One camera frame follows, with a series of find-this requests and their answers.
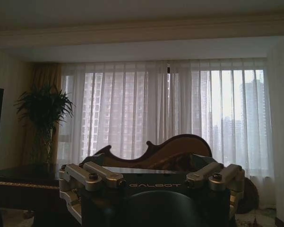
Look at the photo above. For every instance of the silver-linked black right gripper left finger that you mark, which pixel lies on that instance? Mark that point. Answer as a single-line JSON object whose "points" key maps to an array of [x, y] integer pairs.
{"points": [[94, 173]]}

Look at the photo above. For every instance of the tall green potted plant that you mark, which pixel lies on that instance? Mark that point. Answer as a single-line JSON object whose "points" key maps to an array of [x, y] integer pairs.
{"points": [[43, 104]]}

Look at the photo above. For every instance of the dark wooden side table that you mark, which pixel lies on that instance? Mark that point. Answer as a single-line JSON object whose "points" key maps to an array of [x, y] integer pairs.
{"points": [[21, 176]]}

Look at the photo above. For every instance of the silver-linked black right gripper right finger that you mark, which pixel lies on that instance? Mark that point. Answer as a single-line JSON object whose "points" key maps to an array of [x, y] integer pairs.
{"points": [[226, 173]]}

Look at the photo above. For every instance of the curved wooden-back chaise sofa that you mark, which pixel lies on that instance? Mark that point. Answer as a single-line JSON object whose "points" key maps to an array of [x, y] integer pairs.
{"points": [[179, 147]]}

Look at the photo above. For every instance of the yellow drape curtain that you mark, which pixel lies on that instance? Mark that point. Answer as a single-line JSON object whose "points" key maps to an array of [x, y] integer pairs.
{"points": [[43, 75]]}

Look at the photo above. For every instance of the round dark floor cushion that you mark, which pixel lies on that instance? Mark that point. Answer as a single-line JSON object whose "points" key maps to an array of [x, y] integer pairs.
{"points": [[250, 191]]}

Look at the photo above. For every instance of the white sheer window curtain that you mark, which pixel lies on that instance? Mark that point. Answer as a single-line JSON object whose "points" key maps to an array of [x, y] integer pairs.
{"points": [[156, 113]]}

